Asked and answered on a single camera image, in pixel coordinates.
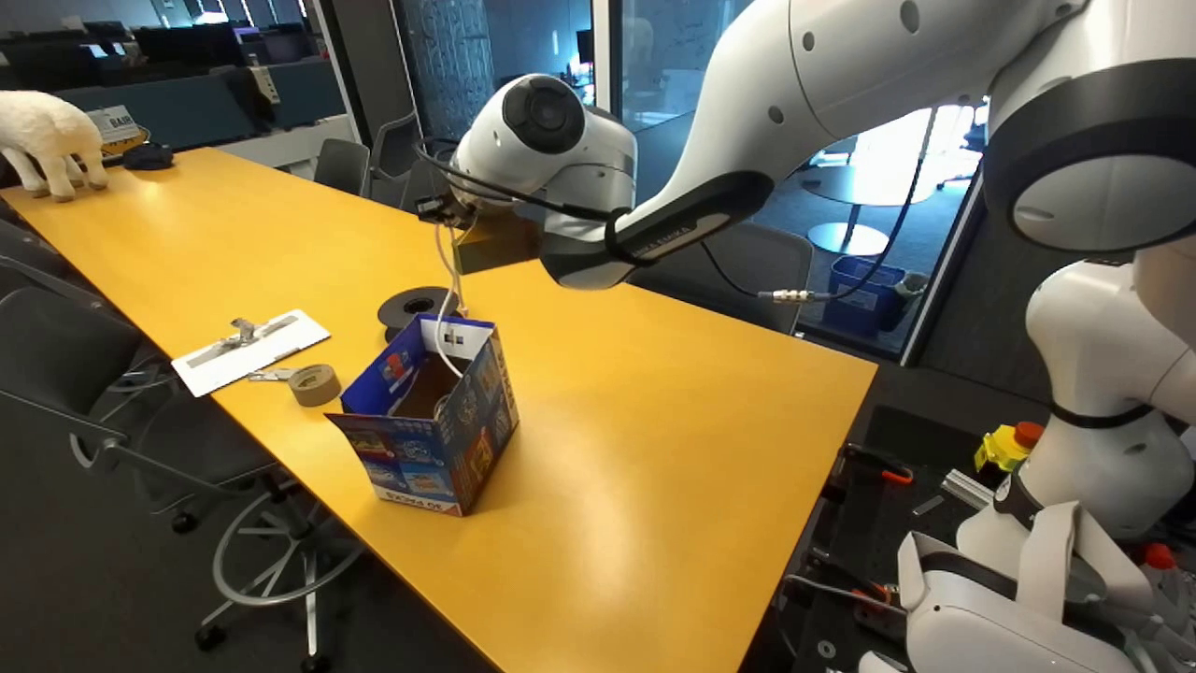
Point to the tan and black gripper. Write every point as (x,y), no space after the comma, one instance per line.
(506,235)

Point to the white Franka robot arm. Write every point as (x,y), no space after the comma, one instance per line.
(808,75)

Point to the blue printed cardboard box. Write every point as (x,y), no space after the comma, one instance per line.
(435,425)

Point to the small white box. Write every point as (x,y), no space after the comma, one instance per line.
(119,120)

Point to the black filament spool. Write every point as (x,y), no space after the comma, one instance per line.
(405,306)

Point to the white paper strip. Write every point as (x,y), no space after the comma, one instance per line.
(283,339)

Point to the grey tape roll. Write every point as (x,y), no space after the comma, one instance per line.
(317,382)

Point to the small metal clip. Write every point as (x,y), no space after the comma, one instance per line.
(240,330)

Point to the small black object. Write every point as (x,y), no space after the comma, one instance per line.
(153,160)

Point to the white plush animal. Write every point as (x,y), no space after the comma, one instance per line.
(52,140)

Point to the black office chair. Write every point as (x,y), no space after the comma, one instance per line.
(60,349)

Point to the blue bin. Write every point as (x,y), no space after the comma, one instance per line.
(873,306)

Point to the black tool cart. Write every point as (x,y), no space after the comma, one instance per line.
(863,538)

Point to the yellow and red toy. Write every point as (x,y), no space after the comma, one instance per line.
(1008,447)

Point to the white VR headset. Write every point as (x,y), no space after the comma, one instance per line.
(997,610)

